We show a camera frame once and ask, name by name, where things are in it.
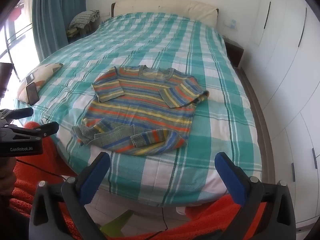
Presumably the black smartphone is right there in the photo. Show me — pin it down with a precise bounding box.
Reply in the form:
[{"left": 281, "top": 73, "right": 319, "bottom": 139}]
[{"left": 26, "top": 82, "right": 39, "bottom": 106}]

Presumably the window with black frame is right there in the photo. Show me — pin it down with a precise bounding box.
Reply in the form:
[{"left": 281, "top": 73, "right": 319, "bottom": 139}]
[{"left": 0, "top": 0, "right": 38, "bottom": 80}]

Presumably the dark brown nightstand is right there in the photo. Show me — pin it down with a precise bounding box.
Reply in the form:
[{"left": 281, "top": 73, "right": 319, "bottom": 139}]
[{"left": 223, "top": 36, "right": 244, "bottom": 68}]

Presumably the brown bed frame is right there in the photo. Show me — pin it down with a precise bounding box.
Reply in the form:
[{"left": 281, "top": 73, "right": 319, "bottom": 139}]
[{"left": 236, "top": 66, "right": 277, "bottom": 202}]

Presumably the cream patterned pillow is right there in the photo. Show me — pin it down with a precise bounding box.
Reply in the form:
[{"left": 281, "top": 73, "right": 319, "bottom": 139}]
[{"left": 16, "top": 62, "right": 63, "bottom": 105}]

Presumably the striped knitted sweater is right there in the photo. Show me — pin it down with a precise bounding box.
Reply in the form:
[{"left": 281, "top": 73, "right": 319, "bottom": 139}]
[{"left": 71, "top": 65, "right": 209, "bottom": 157}]

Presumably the black cable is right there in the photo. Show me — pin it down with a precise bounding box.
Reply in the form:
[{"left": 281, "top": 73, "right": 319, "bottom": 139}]
[{"left": 15, "top": 158, "right": 67, "bottom": 181}]

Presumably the white wardrobe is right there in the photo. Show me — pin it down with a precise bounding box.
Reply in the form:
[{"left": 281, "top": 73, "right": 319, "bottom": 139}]
[{"left": 250, "top": 0, "right": 320, "bottom": 230}]

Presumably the yellow green folded cloth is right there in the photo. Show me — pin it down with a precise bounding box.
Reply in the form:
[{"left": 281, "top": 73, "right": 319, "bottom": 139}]
[{"left": 66, "top": 27, "right": 82, "bottom": 38}]

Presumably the teal curtain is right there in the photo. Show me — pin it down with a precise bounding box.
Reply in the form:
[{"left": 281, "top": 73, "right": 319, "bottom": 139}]
[{"left": 31, "top": 0, "right": 87, "bottom": 63}]

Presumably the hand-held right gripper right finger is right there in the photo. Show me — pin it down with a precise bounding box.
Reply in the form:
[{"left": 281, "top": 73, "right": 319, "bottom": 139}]
[{"left": 214, "top": 151, "right": 297, "bottom": 240}]

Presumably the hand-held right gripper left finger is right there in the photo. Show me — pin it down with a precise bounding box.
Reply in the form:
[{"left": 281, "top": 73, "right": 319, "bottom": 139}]
[{"left": 29, "top": 151, "right": 111, "bottom": 240}]

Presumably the cream pillow at headboard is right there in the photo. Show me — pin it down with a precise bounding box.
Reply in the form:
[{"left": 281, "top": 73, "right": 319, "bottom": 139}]
[{"left": 111, "top": 0, "right": 219, "bottom": 27}]

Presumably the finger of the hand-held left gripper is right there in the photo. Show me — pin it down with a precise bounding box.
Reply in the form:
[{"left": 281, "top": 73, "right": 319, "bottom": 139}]
[
  {"left": 0, "top": 107, "right": 34, "bottom": 120},
  {"left": 10, "top": 121, "right": 59, "bottom": 141}
]

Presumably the teal plaid bedspread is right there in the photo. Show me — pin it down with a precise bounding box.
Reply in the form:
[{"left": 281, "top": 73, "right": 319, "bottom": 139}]
[{"left": 14, "top": 11, "right": 263, "bottom": 208}]

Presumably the orange fleece clothing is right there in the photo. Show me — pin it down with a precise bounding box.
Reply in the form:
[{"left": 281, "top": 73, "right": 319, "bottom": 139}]
[{"left": 10, "top": 121, "right": 268, "bottom": 240}]

